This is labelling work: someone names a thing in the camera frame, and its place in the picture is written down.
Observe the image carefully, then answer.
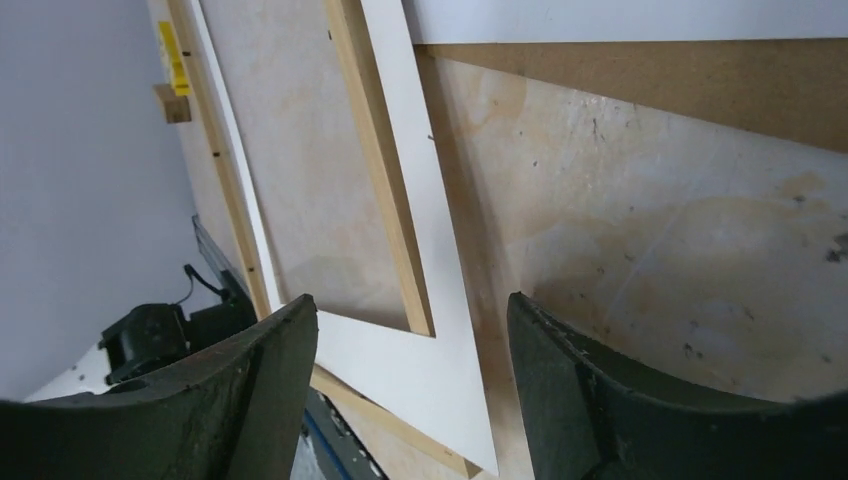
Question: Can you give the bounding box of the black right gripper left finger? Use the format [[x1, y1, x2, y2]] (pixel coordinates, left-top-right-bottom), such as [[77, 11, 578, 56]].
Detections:
[[1, 294, 318, 479]]

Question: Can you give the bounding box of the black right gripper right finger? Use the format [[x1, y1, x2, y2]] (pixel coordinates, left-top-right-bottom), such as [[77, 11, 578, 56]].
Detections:
[[507, 292, 847, 479]]

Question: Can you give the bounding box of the white paper mat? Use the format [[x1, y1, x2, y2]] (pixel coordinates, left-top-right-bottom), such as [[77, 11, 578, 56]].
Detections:
[[197, 1, 847, 479]]

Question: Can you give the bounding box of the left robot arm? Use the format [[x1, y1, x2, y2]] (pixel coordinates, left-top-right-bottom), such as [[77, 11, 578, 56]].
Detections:
[[25, 264, 257, 403]]

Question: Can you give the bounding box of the yellow toy block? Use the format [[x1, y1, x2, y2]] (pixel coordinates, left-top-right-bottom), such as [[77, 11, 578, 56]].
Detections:
[[157, 21, 191, 96]]

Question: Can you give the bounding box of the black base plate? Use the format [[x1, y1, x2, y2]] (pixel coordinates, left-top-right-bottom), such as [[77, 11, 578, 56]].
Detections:
[[192, 214, 387, 479]]

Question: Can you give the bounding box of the light wooden picture frame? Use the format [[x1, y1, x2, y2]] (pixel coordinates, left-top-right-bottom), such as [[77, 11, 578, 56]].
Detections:
[[166, 1, 481, 479]]

